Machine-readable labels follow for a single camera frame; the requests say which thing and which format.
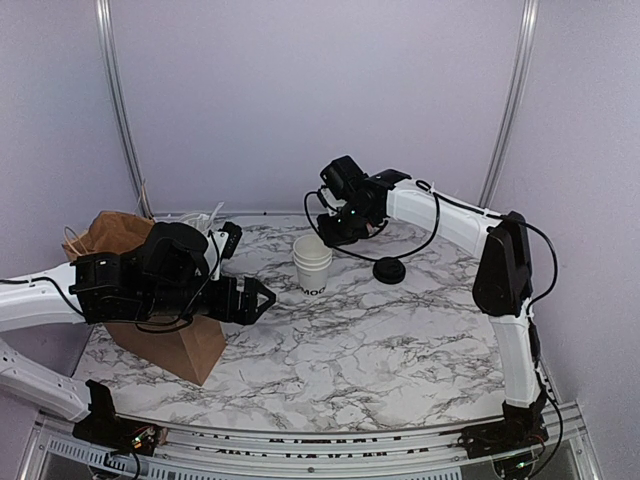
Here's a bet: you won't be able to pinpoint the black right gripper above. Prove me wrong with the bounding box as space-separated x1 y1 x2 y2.
316 202 375 248

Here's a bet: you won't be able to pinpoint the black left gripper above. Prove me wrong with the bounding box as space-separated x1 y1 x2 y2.
140 274 276 325

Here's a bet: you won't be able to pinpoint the white paper cups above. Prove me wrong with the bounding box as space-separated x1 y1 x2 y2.
293 234 333 297

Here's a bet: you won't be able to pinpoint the black coffee cup lid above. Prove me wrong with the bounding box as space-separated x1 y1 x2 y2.
372 257 406 285

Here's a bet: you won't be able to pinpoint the brown paper bag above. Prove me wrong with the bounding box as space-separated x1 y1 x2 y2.
62 211 226 386

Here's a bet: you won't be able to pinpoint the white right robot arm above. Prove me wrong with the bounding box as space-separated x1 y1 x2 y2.
313 158 544 448

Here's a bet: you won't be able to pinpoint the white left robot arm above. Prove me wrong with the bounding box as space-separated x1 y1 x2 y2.
1 222 276 335

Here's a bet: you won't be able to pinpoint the white container with sachets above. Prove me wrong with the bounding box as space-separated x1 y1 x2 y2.
177 212 216 234

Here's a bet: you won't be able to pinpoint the white plastic spoon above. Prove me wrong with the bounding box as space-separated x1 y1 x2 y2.
209 201 225 222

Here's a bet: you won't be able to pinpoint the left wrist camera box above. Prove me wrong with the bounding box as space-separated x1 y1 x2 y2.
204 221 242 281

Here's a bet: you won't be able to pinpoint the right corner aluminium post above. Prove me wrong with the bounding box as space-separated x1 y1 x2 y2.
478 0 540 208

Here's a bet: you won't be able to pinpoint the corner aluminium post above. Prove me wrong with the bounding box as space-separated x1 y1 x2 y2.
95 0 153 218
478 0 540 208

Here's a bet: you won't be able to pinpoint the front aluminium rail frame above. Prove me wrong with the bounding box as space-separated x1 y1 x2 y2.
17 403 603 479

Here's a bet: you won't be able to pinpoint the left corner aluminium post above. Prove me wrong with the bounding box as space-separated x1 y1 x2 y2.
95 0 153 218

